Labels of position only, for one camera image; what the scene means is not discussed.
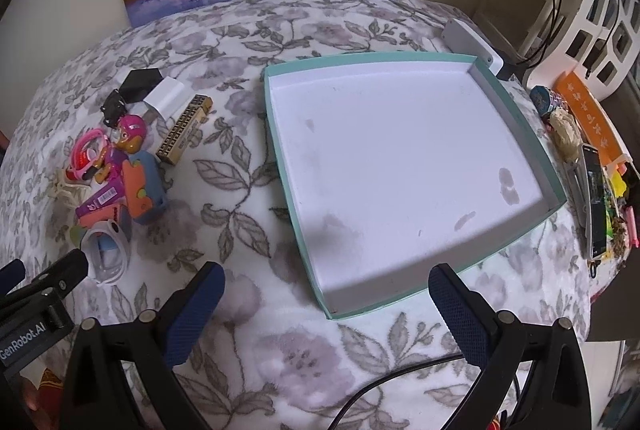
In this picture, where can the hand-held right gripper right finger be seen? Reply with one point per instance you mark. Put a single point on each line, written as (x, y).
(460, 315)

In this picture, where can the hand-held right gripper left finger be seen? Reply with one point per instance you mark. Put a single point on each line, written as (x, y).
(195, 310)

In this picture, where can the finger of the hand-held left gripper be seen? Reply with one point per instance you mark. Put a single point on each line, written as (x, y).
(65, 270)
(10, 274)

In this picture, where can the purple tube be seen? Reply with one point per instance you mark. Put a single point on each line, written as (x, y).
(100, 200)

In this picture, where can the black toy car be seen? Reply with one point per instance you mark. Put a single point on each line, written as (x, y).
(114, 105)

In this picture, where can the teal cardboard tray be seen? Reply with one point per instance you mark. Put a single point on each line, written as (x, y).
(400, 149)

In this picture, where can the gold patterned box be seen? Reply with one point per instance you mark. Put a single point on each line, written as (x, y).
(182, 129)

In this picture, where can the red patterned cloth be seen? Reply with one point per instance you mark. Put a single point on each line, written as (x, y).
(50, 382)

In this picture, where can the beige hair clip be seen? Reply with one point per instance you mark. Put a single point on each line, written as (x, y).
(65, 190)

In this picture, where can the blue and orange toy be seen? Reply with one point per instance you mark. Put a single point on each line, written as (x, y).
(150, 180)

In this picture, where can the pink wristband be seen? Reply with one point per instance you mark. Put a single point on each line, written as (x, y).
(85, 144)

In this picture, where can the toy puppy figure pink helmet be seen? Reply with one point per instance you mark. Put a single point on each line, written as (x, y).
(131, 129)

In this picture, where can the silver metal clip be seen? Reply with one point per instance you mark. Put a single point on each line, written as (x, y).
(575, 190)

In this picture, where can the smartphone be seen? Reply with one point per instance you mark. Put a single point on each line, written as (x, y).
(595, 200)

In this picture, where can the white charger plug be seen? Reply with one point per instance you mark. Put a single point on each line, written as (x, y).
(165, 97)

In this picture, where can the black charger plug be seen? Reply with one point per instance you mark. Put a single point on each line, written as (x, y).
(140, 82)

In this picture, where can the beige crumpled wrapper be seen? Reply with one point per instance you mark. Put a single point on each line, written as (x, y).
(565, 134)

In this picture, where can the orange box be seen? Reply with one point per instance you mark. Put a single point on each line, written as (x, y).
(585, 109)

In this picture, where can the grey floral blanket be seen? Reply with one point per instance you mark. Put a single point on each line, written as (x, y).
(225, 59)

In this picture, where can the white rectangular device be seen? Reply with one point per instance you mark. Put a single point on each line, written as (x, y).
(465, 37)

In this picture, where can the white plastic basket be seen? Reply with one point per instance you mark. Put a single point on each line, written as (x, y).
(570, 44)

